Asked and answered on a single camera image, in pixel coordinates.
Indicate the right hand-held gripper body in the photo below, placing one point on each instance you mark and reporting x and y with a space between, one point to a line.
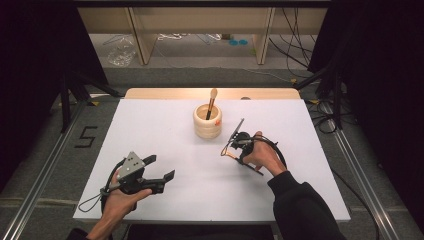
241 140

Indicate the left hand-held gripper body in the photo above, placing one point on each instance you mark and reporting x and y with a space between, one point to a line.
131 166

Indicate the small makeup brush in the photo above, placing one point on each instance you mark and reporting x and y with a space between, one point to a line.
231 154

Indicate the cream ringed brush holder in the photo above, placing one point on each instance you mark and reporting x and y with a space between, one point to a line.
207 128

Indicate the large makeup brush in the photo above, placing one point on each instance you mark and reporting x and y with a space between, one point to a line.
212 98

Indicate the person's right hand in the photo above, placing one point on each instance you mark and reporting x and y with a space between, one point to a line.
266 156

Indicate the person's left hand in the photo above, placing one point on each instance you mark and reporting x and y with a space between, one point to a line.
118 203

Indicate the black stand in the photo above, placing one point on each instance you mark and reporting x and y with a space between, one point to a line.
337 96
65 100

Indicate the blue round lids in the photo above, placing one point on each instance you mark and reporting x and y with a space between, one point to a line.
238 42

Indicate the clear plastic bag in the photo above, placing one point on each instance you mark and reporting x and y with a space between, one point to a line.
121 53

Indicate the light wooden bench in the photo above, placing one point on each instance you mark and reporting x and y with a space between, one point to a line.
200 20

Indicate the black curtain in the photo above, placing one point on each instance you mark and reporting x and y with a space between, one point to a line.
33 66
383 83

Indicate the metal floor rail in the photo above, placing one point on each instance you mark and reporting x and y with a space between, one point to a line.
40 186
363 180

